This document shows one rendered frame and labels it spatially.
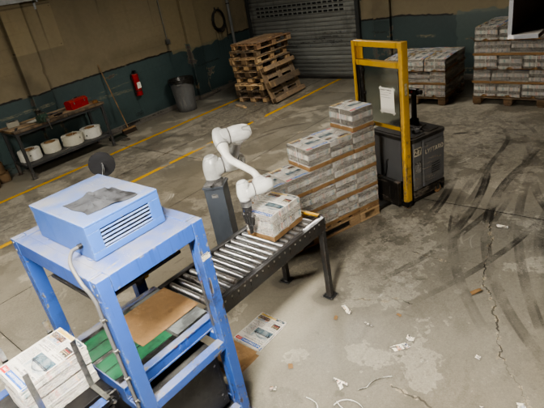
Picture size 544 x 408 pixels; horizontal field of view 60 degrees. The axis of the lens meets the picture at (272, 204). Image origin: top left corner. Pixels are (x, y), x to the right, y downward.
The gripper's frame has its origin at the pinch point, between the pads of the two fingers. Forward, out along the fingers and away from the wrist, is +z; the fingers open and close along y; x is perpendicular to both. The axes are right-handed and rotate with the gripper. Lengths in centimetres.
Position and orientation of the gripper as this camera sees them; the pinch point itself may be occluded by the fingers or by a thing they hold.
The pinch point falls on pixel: (251, 229)
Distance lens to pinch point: 368.4
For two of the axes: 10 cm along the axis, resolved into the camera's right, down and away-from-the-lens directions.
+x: -6.3, 4.4, -6.4
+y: -7.6, -1.8, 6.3
